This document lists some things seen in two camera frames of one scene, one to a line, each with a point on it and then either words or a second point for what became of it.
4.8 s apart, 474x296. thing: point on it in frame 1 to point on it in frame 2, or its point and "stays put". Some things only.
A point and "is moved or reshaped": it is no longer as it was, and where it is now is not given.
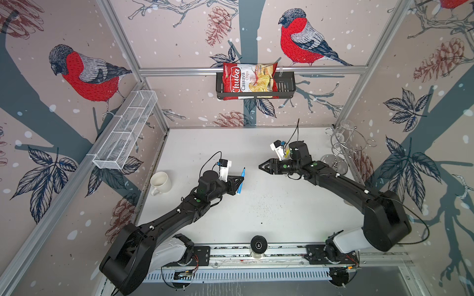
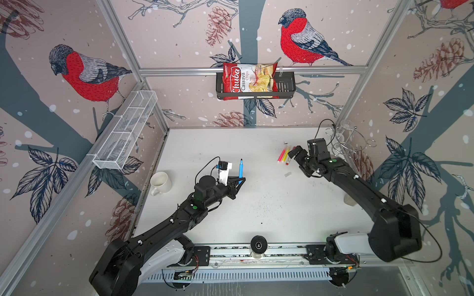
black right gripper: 271,169 to 293,152
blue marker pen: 241,185 is moved or reshaped
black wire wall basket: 284,88 stays put
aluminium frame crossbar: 181,71 stays put
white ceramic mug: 162,182 stays put
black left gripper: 231,183 stays put
